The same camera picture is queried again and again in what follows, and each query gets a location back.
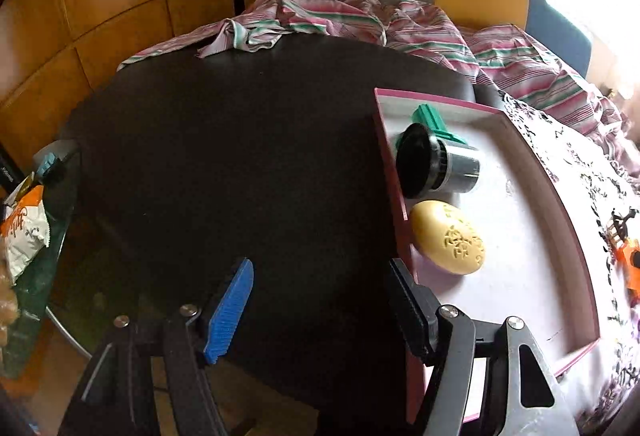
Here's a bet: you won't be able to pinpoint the pink shallow tray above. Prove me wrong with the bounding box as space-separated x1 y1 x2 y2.
374 88 600 378

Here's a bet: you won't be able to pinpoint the orange plastic block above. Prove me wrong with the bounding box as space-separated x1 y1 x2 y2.
608 226 639 303

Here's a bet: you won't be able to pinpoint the yellow carved oval soap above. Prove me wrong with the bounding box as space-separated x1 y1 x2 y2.
409 200 485 275

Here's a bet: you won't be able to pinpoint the pink striped bedsheet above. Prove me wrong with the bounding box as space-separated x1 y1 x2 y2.
120 0 639 183

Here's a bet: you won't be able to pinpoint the snack bags on shelf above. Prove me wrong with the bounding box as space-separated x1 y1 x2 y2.
1 173 51 348

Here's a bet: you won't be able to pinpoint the black cylindrical canister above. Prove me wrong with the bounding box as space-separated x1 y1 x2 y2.
395 123 480 199

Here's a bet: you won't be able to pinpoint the green ribbed plastic piece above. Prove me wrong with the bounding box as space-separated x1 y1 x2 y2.
395 104 469 151

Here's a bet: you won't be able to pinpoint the white embroidered floral tablecloth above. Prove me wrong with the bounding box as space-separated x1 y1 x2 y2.
499 92 639 435

